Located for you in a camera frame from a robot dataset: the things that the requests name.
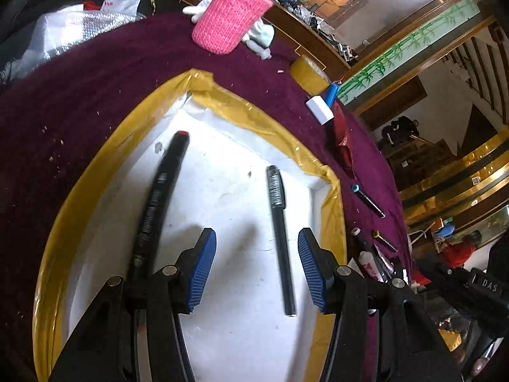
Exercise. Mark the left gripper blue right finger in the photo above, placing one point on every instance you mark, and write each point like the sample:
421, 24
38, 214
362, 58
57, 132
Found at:
319, 270

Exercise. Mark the bottle in pink knit sleeve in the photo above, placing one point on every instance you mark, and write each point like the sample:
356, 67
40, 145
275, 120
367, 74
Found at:
220, 29

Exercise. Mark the person in red coat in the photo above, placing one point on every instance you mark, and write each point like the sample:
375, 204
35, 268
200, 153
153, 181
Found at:
456, 255

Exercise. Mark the yellow packing tape roll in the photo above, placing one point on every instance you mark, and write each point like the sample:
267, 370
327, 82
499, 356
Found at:
309, 76

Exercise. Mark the white tray with yellow tape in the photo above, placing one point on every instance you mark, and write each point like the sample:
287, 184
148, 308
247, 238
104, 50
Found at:
239, 331

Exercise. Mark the black marker red cap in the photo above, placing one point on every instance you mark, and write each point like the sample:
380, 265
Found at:
154, 211

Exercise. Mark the bubble wrap package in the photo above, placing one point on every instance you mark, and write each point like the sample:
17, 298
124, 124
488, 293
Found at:
59, 31

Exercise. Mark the white tube orange cap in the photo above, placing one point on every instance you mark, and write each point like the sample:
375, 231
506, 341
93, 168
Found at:
370, 267

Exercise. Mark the white eraser block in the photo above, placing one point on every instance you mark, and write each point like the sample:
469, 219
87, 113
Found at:
320, 109

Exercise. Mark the thin black pen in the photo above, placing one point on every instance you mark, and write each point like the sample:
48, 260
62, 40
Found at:
277, 201

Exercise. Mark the maroon velvet tablecloth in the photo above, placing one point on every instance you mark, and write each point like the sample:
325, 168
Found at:
54, 122

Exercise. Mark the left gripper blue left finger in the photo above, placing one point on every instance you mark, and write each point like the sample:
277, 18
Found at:
194, 266

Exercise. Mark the blue small box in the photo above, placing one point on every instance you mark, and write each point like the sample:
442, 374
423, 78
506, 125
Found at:
331, 93

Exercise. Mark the red foil packet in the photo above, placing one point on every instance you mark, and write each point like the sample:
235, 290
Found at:
342, 143

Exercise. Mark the black marker yellow cap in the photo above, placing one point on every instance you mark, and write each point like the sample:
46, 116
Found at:
384, 241

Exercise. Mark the black marker blue cap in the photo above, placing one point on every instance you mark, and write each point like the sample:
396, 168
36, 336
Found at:
368, 201

